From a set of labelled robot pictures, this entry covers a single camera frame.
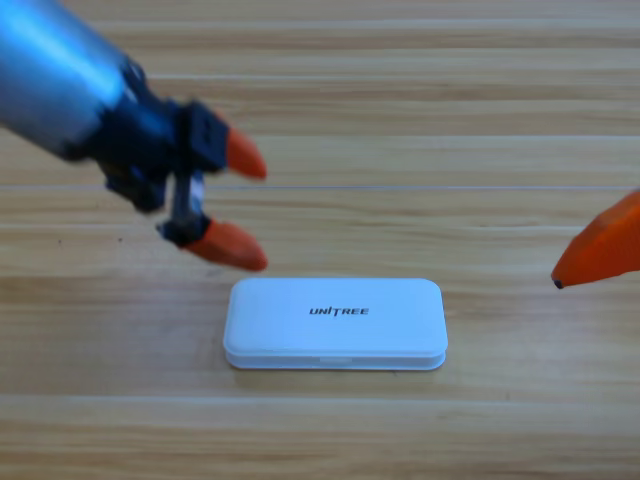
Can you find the white Unitree pencil case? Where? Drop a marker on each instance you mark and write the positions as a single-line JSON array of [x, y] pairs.
[[335, 330]]

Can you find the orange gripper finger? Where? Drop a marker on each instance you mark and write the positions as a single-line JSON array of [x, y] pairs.
[[245, 157], [230, 245], [605, 245]]

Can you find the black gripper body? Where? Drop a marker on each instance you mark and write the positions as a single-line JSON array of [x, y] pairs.
[[150, 150]]

